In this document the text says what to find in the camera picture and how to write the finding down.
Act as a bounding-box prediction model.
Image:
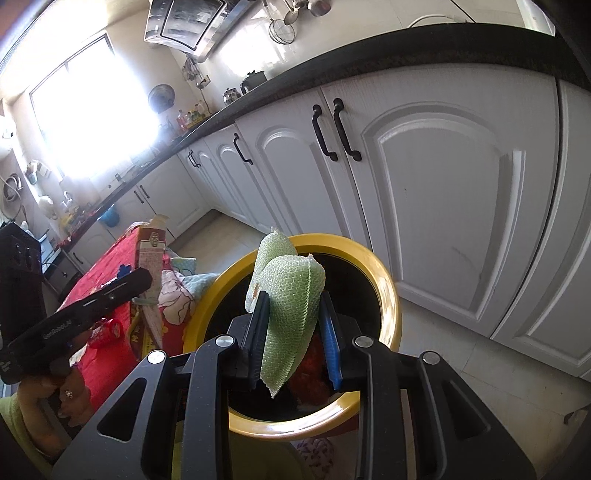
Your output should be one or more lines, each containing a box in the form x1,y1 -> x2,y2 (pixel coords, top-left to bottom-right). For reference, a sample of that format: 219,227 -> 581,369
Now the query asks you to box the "yellow rimmed trash bin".
182,233 -> 402,437

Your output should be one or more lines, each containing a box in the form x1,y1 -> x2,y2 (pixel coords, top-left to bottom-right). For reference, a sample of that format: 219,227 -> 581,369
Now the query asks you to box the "red floral tablecloth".
58,226 -> 204,416

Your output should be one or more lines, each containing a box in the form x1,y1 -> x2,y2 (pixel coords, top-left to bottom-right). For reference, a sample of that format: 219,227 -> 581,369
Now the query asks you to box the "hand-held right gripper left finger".
51,291 -> 272,480

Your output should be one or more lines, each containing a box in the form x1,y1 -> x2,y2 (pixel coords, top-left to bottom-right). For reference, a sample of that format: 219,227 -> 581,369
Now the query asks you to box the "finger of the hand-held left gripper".
99,269 -> 153,315

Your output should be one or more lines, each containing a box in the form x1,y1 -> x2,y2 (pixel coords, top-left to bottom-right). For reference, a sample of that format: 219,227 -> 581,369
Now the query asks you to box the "hanging steel basin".
0,173 -> 26,217

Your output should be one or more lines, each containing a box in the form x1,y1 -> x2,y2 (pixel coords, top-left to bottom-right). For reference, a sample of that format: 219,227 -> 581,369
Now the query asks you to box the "black range hood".
144,0 -> 241,63

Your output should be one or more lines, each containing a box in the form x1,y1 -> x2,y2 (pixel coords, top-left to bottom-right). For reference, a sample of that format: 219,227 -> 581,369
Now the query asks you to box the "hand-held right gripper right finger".
320,292 -> 539,480

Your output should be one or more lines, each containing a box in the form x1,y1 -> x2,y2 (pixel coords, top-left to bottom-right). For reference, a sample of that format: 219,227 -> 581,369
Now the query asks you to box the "person's left hand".
19,333 -> 89,457

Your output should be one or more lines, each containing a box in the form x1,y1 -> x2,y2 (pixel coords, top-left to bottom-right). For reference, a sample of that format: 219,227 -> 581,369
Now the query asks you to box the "person's left forearm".
0,396 -> 52,477

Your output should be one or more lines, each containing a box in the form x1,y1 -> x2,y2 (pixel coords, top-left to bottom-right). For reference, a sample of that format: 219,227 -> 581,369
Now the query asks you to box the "group of condiment bottles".
176,102 -> 208,132

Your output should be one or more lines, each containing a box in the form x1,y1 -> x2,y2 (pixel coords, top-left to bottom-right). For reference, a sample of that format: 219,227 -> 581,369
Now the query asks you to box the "white base cabinet row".
60,69 -> 591,379

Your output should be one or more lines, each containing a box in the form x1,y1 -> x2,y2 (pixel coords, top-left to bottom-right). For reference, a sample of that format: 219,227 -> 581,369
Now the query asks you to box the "black kitchen countertop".
60,23 -> 591,252

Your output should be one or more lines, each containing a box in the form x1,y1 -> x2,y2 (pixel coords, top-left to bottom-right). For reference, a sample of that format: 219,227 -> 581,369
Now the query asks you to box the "steel mesh strainer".
269,9 -> 296,44

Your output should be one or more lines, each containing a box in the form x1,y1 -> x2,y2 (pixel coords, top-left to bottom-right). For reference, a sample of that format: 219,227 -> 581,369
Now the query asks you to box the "wall rack with knives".
182,58 -> 208,88

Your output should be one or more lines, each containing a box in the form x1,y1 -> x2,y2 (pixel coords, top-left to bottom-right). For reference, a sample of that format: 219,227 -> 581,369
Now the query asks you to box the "green foam net sleeve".
245,226 -> 326,400

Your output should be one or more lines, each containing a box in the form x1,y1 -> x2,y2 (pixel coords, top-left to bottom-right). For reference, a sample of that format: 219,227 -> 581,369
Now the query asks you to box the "bright kitchen window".
28,32 -> 158,185

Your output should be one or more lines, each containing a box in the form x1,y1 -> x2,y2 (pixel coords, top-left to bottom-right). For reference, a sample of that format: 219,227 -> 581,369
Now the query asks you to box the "dark metal kettle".
240,70 -> 267,95

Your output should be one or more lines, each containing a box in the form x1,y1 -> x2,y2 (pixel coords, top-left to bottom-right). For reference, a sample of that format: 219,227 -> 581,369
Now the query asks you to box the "white adapter cable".
406,11 -> 467,28

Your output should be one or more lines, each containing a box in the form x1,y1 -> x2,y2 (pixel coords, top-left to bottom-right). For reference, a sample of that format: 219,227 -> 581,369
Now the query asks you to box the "teal dotted cloth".
171,256 -> 222,301

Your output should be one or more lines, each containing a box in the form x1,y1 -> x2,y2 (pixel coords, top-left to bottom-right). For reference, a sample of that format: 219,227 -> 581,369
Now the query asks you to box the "red snack wrapper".
88,318 -> 123,349

